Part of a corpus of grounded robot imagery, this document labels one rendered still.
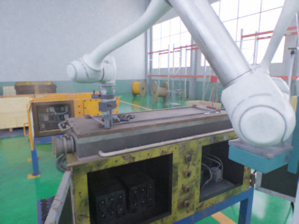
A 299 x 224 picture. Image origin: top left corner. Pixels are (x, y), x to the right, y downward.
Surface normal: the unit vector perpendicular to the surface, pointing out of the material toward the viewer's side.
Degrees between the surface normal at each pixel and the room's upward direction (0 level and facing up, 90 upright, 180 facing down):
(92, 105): 90
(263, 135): 94
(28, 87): 90
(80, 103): 90
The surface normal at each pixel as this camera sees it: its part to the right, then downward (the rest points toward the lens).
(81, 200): 0.50, 0.16
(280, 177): -0.63, 0.14
